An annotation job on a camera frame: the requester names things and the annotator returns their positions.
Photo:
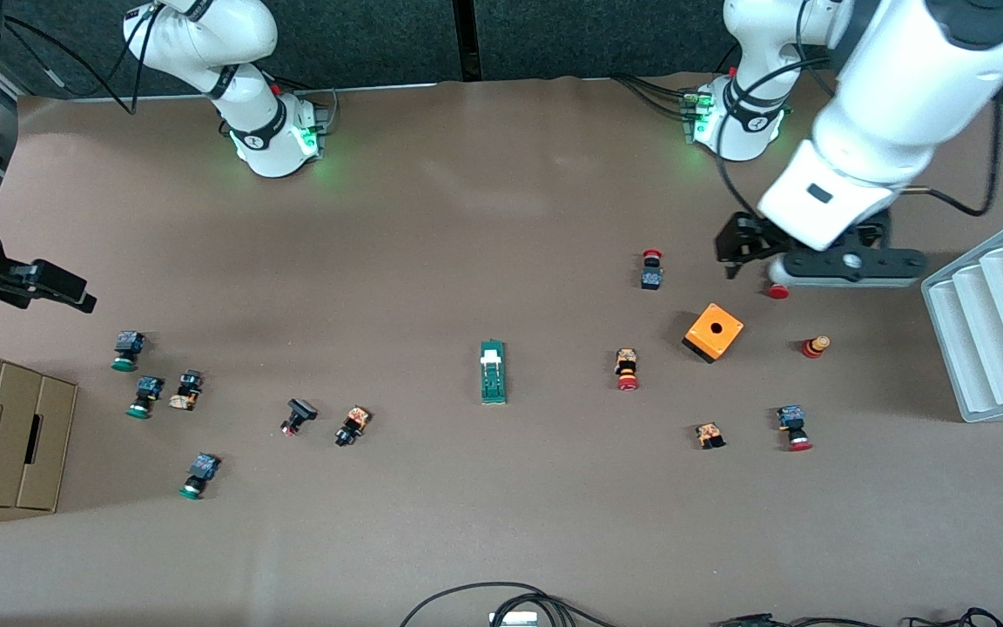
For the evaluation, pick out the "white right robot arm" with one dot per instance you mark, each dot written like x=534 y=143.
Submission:
x=205 y=35

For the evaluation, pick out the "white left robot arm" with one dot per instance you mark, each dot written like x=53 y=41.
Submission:
x=902 y=87

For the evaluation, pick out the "red mushroom button blue block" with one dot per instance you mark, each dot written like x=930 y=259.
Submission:
x=793 y=427
x=778 y=292
x=651 y=272

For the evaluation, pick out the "green pushbutton blue contact block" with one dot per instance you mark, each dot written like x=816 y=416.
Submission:
x=146 y=396
x=199 y=475
x=127 y=350

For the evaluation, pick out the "red yellow button head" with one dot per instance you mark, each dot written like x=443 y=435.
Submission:
x=815 y=347

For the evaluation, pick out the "grey ridged plastic tray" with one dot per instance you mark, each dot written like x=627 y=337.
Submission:
x=998 y=322

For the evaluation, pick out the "brown cardboard box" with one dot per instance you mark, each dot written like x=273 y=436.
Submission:
x=5 y=427

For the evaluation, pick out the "red yellow emergency stop button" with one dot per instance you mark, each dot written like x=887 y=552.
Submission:
x=626 y=368

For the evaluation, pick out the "brown paper table cover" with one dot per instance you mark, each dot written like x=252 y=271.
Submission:
x=501 y=505

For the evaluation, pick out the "silver plug connector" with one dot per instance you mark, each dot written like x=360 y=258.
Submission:
x=512 y=619

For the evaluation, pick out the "orange button enclosure box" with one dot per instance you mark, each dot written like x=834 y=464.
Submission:
x=714 y=332

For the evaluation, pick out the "black red selector switch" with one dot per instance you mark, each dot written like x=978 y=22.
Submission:
x=298 y=416

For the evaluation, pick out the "black vertical post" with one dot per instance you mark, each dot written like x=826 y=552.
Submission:
x=467 y=39

